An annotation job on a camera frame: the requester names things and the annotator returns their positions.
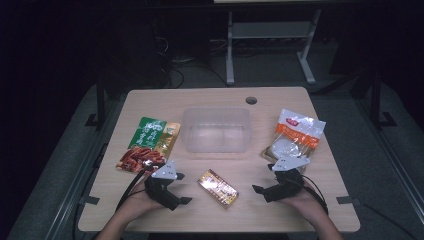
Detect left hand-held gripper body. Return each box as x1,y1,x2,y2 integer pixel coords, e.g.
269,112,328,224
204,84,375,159
144,159,182,212

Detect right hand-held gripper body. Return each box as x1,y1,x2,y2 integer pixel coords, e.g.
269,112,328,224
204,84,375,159
264,155,312,204

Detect gold snack packet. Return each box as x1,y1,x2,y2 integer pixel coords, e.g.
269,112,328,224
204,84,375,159
196,168,240,210

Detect green and red snack packet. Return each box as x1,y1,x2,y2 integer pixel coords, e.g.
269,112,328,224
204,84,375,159
115,116,182,175

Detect clear plastic container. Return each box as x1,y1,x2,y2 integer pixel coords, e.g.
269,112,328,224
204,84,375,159
181,106,253,154

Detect person's right hand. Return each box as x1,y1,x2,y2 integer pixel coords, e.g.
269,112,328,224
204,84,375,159
279,185,327,225

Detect person's left hand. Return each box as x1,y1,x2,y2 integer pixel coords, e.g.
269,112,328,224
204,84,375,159
117,176,165,222

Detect white and orange snack packet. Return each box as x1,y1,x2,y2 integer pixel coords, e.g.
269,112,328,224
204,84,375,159
259,107,327,174

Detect grey tape strip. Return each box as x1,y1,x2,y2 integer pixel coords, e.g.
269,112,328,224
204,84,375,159
335,195,362,206
79,195,101,206

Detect black metal stand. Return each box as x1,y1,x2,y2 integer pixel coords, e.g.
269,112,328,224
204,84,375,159
369,68,398,130
84,74,108,130

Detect white metal stand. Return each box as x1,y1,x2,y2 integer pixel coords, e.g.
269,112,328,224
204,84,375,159
225,8,323,87

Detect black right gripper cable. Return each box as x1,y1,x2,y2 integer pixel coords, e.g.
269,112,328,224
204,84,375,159
299,173,330,216

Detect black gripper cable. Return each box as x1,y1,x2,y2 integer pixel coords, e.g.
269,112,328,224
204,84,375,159
299,173,330,216
114,165,158,213

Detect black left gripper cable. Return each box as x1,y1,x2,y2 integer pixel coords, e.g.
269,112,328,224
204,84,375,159
114,165,158,213

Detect black floor cables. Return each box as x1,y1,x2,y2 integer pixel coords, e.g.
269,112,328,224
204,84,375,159
151,34,232,90

